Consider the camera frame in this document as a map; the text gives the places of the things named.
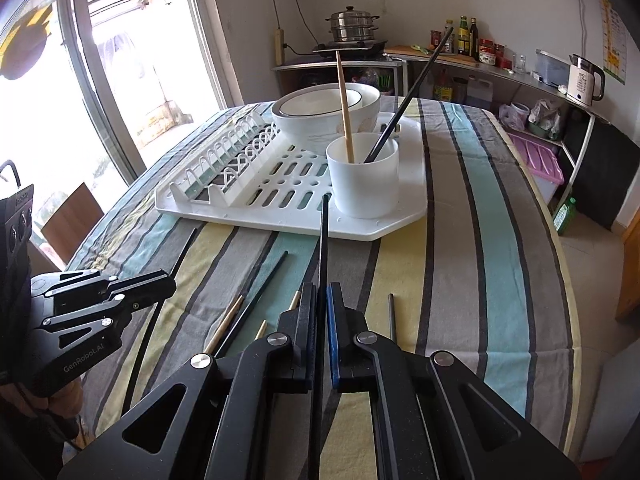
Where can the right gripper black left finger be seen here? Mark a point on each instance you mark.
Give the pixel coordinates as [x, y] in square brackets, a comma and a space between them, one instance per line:
[298, 324]

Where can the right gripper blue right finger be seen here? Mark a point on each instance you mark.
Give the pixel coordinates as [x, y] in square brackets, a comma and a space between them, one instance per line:
[349, 364]

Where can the wooden chopstick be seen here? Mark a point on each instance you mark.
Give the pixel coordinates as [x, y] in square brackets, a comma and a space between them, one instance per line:
[349, 148]
[222, 327]
[294, 301]
[262, 329]

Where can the black chopstick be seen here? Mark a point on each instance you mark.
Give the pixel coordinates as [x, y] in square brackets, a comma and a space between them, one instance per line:
[222, 348]
[392, 317]
[412, 93]
[316, 407]
[136, 368]

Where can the metal kitchen shelf table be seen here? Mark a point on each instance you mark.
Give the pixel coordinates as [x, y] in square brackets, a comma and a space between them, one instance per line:
[441, 84]

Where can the wooden chair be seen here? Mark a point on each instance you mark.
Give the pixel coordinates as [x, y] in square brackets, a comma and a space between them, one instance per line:
[71, 223]

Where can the white utensil cup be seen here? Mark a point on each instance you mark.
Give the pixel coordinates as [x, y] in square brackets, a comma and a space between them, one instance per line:
[364, 190]

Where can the striped tablecloth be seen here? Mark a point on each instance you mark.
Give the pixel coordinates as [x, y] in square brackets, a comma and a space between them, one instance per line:
[481, 275]

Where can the white plastic dish rack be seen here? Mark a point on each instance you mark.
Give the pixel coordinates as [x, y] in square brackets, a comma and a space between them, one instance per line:
[250, 175]

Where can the white ceramic bowl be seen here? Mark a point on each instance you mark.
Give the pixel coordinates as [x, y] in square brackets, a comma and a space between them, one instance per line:
[311, 118]

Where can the pink plastic lidded bin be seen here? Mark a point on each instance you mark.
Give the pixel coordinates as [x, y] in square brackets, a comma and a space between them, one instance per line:
[541, 163]

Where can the black induction stove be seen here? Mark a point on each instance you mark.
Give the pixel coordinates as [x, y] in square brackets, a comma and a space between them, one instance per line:
[352, 50]

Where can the wooden cutting board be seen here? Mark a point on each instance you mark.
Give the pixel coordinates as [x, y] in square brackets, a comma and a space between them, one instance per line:
[411, 52]

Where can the steel steamer pot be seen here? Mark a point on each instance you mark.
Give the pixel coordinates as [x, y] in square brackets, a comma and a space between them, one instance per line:
[351, 25]

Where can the dark sauce bottle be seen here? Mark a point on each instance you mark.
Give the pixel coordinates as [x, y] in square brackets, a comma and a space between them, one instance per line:
[474, 35]

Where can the green oil bottle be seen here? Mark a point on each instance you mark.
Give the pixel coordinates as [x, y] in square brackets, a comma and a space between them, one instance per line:
[463, 36]

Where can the clear plastic storage box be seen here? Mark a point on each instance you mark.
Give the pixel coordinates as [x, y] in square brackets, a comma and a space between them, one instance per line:
[552, 70]

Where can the white electric kettle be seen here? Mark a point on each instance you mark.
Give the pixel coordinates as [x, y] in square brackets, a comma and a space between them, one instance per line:
[586, 81]

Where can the giraffe wall poster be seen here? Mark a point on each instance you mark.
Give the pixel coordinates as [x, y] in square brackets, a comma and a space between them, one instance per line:
[614, 42]

